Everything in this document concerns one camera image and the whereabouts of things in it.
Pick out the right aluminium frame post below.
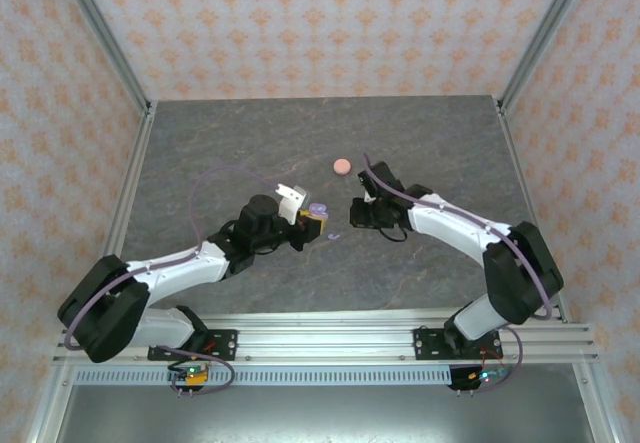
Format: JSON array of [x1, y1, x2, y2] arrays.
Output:
[[497, 0, 599, 114]]

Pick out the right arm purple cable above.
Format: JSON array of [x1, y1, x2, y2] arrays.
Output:
[[362, 151, 555, 395]]

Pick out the aluminium frame post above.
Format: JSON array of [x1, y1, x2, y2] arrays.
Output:
[[497, 0, 599, 114], [52, 0, 156, 117]]

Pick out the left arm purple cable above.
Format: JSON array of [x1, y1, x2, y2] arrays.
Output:
[[64, 165, 281, 398]]

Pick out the aluminium side rail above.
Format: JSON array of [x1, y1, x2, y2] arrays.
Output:
[[77, 101, 159, 327], [494, 97, 571, 324]]

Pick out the left aluminium side rail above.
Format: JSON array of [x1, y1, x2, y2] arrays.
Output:
[[77, 101, 159, 327]]

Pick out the slotted grey cable duct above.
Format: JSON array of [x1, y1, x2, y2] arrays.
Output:
[[74, 367, 454, 387]]

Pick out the left aluminium frame post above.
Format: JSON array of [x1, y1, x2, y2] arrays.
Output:
[[52, 0, 156, 117]]

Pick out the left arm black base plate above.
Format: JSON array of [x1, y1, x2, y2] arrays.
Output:
[[147, 329, 239, 362]]

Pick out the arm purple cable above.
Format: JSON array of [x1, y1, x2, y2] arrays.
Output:
[[362, 151, 555, 395], [64, 165, 281, 398]]

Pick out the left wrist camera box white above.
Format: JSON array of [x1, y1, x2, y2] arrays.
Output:
[[272, 182, 312, 227]]

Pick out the right aluminium side rail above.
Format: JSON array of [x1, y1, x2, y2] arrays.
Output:
[[494, 97, 571, 324]]

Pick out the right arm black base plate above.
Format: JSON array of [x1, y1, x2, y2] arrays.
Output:
[[413, 327, 501, 362]]

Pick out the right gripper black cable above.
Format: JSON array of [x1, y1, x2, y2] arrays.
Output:
[[378, 222, 409, 244]]

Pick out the aluminium mounting rail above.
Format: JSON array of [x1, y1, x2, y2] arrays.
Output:
[[52, 312, 599, 367]]

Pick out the grey metal sheet panel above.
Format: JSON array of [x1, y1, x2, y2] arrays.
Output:
[[54, 385, 596, 443]]

